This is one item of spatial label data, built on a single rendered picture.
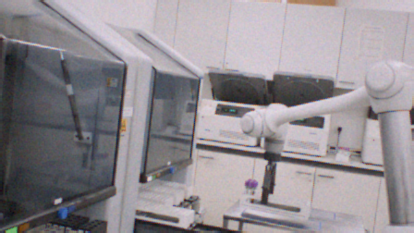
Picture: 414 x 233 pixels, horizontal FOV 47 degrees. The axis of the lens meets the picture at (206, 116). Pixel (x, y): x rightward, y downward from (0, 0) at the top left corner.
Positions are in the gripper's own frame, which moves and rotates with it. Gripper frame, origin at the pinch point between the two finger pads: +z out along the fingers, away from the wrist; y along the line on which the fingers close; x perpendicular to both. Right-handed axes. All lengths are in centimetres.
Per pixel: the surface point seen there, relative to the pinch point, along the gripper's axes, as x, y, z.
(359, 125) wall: -29, 261, -28
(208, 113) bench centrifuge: 97, 192, -24
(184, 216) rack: 23.0, -39.8, 4.7
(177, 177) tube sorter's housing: 50, 17, 2
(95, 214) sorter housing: 44, -69, 2
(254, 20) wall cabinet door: 73, 220, -111
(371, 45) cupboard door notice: -30, 227, -98
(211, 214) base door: 83, 191, 65
